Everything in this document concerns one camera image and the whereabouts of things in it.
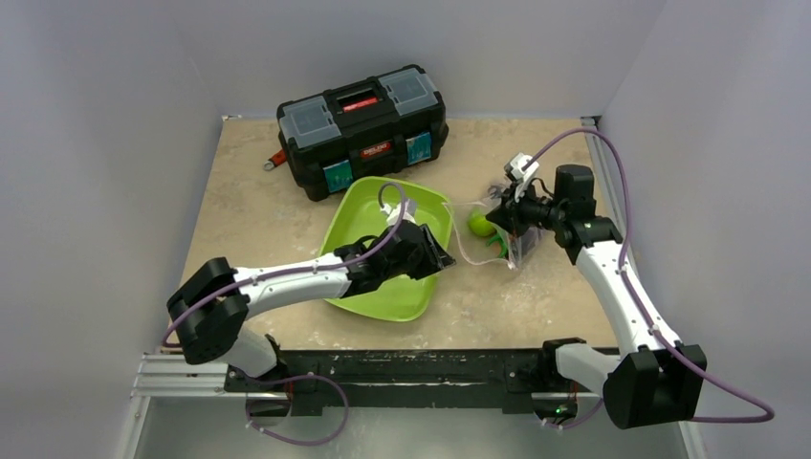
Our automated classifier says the green fake apple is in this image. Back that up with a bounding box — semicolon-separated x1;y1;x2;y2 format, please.
467;212;497;238

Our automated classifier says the clear zip top bag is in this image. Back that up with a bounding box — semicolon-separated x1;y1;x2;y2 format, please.
444;185;543;270

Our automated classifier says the green plastic tray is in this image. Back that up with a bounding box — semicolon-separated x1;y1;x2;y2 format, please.
318;177;452;322

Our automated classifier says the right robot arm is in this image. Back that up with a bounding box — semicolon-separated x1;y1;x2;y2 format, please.
486;164;707;429

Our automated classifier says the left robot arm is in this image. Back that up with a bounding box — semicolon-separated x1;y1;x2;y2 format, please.
166;221;455;391

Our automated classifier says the black plastic toolbox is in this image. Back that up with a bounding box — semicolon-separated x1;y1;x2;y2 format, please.
276;64;449;202

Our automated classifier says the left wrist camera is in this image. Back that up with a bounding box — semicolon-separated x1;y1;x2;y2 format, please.
380;199;418;226

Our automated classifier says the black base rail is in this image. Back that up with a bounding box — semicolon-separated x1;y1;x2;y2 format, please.
224;348;589;422

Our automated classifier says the red handled tool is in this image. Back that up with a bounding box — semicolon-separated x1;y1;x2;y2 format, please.
263;150;287;171

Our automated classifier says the aluminium frame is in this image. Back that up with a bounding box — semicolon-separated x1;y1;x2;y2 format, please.
120;115;708;459

